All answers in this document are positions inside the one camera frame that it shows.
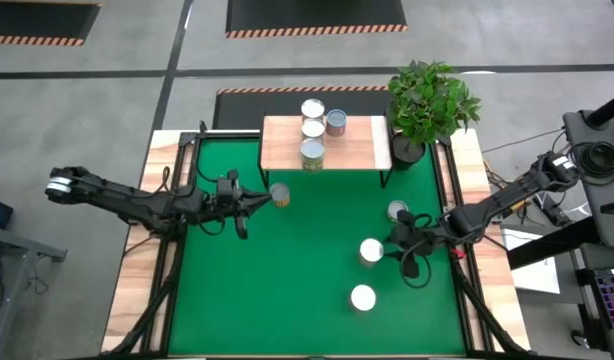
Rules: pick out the green onion label tin can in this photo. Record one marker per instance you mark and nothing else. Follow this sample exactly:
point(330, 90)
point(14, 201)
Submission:
point(371, 250)

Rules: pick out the green plant in black pot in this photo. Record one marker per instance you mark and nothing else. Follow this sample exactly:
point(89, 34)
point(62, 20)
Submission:
point(427, 105)

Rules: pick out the small red clamp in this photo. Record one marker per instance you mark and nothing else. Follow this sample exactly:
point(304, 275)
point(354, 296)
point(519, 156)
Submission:
point(457, 253)

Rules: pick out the white box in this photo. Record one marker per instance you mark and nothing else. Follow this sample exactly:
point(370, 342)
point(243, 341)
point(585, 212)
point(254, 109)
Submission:
point(534, 270)

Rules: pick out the flat mushroom label tin can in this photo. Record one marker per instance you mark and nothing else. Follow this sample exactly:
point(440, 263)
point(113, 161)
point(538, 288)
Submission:
point(396, 207)

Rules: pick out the green table mat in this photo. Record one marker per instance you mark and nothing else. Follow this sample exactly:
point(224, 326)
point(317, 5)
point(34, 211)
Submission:
point(312, 275)

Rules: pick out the corn label tin can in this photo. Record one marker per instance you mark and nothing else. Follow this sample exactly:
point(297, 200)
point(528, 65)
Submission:
point(362, 297)
point(313, 129)

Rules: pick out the black floor mat hazard stripe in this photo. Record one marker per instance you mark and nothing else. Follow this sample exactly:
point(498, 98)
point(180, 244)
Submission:
point(312, 12)
point(247, 107)
point(37, 17)

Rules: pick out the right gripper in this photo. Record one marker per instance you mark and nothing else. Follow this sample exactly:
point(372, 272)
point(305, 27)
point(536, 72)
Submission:
point(424, 240)

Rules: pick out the green pears label tin can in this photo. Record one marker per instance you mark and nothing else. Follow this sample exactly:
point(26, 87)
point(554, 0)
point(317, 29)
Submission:
point(312, 152)

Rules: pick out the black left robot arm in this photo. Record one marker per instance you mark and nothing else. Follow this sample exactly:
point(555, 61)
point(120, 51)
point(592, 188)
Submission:
point(137, 202)

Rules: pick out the yellow black patterned tin can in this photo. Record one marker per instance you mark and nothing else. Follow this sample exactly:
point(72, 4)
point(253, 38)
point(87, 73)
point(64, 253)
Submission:
point(279, 192)

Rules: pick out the small pink teal tin can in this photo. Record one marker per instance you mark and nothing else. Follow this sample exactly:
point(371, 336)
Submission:
point(336, 121)

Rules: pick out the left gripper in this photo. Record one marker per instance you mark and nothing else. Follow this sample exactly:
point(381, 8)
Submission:
point(227, 200)

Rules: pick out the grey side desk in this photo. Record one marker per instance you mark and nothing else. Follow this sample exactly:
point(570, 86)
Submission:
point(17, 250)

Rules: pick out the tin can with silver lid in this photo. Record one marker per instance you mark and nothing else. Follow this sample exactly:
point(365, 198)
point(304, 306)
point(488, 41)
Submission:
point(312, 108)

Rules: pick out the black workstation desk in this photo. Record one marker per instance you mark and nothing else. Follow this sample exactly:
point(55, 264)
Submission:
point(607, 200)

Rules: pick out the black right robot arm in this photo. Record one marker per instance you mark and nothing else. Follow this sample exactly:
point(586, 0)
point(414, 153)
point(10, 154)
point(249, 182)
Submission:
point(502, 197)

